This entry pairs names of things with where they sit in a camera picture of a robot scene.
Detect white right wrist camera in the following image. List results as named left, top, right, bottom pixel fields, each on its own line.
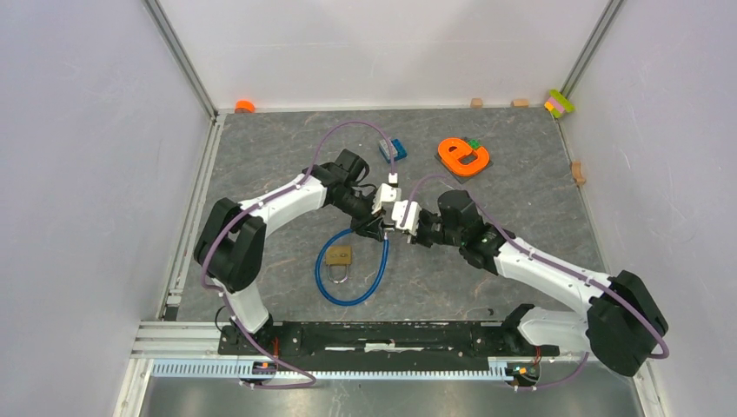
left=391, top=200, right=421, bottom=236

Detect brass padlock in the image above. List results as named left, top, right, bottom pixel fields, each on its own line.
left=324, top=245, right=353, bottom=284

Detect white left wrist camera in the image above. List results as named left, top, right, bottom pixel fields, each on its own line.
left=371, top=172, right=402, bottom=215

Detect blue cable lock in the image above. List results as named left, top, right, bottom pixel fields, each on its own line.
left=314, top=229, right=390, bottom=308

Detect light blue cable duct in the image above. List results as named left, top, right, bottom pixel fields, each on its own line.
left=150, top=359, right=511, bottom=381

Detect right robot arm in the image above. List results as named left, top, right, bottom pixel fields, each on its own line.
left=391, top=190, right=670, bottom=376

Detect curved wooden block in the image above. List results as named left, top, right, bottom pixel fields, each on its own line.
left=570, top=161, right=587, bottom=187

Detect blue toy brick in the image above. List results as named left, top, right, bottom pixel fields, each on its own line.
left=378, top=138, right=408, bottom=164

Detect stacked coloured toy bricks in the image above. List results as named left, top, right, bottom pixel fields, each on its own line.
left=544, top=89, right=575, bottom=119

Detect orange round cap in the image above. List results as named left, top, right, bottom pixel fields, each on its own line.
left=234, top=100, right=256, bottom=114

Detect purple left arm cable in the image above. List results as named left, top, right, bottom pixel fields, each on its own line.
left=199, top=120, right=400, bottom=391

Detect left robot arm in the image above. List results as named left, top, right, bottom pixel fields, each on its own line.
left=193, top=149, right=384, bottom=354

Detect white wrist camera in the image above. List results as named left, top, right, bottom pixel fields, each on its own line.
left=391, top=200, right=421, bottom=236
left=371, top=172, right=402, bottom=215

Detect orange letter e block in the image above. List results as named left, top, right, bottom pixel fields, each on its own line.
left=436, top=137, right=491, bottom=176

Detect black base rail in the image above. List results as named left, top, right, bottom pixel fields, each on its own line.
left=218, top=321, right=560, bottom=373

